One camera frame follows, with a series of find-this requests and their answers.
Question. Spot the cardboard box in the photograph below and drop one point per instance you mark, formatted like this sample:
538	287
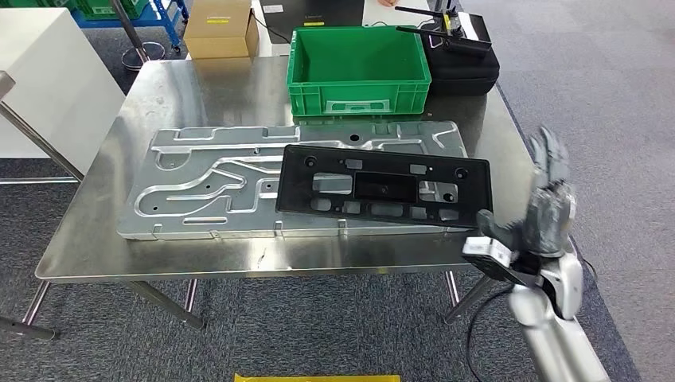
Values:
219	31

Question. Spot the chrome stanchion post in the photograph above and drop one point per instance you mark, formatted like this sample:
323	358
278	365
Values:
138	55

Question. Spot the person's hand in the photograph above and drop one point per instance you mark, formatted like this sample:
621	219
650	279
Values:
388	2

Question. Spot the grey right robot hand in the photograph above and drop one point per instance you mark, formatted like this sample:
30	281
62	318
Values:
548	216

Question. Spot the black remote controller with antennas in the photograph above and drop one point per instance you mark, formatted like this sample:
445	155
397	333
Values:
453	37

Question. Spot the stamped grey metal panel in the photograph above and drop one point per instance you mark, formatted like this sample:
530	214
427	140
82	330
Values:
211	179

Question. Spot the steel frame table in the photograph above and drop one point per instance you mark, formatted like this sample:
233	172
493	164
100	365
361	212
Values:
31	329

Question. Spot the white cabinet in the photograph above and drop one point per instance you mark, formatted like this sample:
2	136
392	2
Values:
47	89

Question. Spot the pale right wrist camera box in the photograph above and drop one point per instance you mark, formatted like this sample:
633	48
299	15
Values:
488	250

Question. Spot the black laptop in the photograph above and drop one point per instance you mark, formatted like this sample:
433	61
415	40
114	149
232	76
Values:
311	18

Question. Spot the black plastic plate frame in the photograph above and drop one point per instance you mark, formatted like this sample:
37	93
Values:
295	179

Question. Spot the green plastic crate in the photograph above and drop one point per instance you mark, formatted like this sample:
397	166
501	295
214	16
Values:
358	95
105	8

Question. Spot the stainless steel workbench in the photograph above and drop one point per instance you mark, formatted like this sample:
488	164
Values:
184	95

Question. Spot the black carrying case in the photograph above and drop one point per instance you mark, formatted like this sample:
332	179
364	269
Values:
464	74

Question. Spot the blue metal frame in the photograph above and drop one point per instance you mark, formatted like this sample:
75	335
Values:
168	21

